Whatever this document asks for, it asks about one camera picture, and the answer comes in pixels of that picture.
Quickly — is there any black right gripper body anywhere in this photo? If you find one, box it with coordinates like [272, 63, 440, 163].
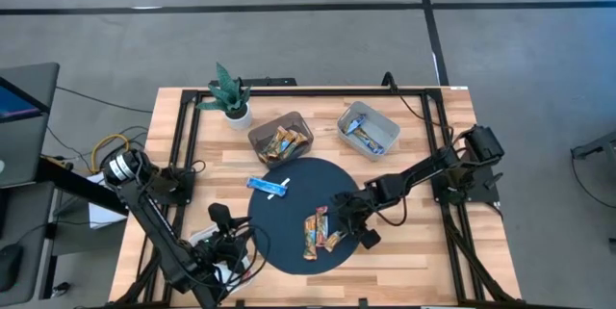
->
[330, 187, 383, 251]

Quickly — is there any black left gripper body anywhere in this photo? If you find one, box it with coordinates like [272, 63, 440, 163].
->
[192, 202, 255, 271]

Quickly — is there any bright blue bar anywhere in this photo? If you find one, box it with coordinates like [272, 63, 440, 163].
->
[245, 176, 288, 198]

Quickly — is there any white flat tray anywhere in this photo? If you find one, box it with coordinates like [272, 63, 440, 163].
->
[189, 224, 255, 296]

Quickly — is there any round dark blue woven mat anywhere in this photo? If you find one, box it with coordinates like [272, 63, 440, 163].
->
[247, 157, 366, 276]

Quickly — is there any small white strip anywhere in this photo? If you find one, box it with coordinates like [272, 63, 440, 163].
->
[267, 177, 292, 200]

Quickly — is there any grey plastic bin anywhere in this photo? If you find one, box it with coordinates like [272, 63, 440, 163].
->
[336, 101, 401, 162]

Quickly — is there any white plant pot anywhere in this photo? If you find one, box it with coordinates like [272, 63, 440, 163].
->
[224, 104, 253, 131]

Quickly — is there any brown plastic bin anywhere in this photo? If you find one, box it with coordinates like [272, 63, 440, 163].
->
[246, 111, 315, 169]

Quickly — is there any white paper sheet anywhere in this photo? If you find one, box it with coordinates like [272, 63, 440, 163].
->
[86, 171, 129, 231]

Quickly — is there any green snake plant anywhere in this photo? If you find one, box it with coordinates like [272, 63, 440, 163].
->
[195, 62, 252, 118]

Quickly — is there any black power strip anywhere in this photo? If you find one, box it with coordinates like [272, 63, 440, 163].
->
[238, 76, 298, 88]

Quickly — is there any black desk beam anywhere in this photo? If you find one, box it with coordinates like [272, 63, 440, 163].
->
[36, 157, 130, 217]

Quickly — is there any small dark floor object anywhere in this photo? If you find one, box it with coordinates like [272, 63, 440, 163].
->
[50, 281, 72, 299]

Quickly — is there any grey side desk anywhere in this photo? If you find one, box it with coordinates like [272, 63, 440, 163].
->
[0, 181, 58, 308]

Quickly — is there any black computer mouse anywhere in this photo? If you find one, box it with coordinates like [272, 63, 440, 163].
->
[0, 244, 24, 294]

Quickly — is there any grey laptop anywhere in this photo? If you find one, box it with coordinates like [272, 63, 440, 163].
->
[0, 62, 62, 190]

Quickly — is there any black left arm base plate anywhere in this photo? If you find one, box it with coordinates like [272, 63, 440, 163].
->
[156, 167, 197, 207]

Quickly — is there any black aluminium table frame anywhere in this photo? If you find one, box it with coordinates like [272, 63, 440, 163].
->
[115, 86, 524, 308]

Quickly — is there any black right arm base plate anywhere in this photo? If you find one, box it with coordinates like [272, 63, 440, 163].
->
[429, 164, 501, 205]

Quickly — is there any black frame cable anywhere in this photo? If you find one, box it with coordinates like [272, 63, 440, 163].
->
[381, 71, 453, 132]

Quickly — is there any yellow cable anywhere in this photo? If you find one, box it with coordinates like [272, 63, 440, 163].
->
[90, 133, 132, 175]

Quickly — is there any black floor cable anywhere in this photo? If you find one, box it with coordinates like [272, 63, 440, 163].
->
[55, 85, 154, 116]

